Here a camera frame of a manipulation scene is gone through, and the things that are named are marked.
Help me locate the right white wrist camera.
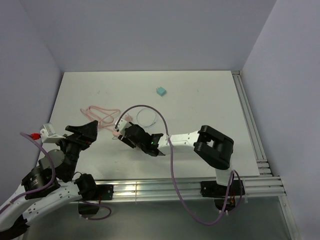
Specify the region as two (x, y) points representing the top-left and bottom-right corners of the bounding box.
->
(114, 118), (131, 135)

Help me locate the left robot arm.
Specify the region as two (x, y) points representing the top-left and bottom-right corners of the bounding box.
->
(0, 120), (98, 240)

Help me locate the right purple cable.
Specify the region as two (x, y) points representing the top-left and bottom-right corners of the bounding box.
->
(114, 104), (243, 226)

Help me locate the front aluminium rail frame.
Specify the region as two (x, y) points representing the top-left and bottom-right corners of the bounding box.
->
(14, 174), (301, 240)

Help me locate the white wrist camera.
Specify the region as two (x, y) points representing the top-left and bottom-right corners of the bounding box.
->
(30, 123), (65, 144)
(114, 118), (131, 135)

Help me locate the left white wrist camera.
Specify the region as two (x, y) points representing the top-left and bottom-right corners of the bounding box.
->
(30, 123), (65, 144)

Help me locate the teal charger plug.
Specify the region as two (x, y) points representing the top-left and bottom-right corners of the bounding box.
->
(156, 86), (167, 97)

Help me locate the aluminium rail frame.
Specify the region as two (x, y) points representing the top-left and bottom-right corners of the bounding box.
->
(231, 71), (273, 177)
(14, 174), (301, 240)

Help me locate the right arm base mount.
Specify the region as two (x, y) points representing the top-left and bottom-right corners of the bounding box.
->
(200, 179), (246, 212)

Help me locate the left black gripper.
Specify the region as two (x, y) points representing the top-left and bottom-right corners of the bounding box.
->
(54, 119), (99, 179)

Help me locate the pink power plug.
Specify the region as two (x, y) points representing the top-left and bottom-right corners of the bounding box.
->
(124, 114), (132, 122)

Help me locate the pink power cord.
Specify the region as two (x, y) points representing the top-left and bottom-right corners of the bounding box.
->
(79, 105), (121, 132)

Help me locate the pink power strip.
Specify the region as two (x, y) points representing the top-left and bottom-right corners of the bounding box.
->
(112, 131), (120, 138)

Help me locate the right aluminium rail frame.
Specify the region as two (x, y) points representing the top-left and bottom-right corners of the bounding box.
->
(231, 71), (273, 177)

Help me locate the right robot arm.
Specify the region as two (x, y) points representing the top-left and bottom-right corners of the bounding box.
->
(115, 119), (234, 195)

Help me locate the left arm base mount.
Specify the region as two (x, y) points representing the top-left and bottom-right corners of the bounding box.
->
(77, 184), (114, 221)

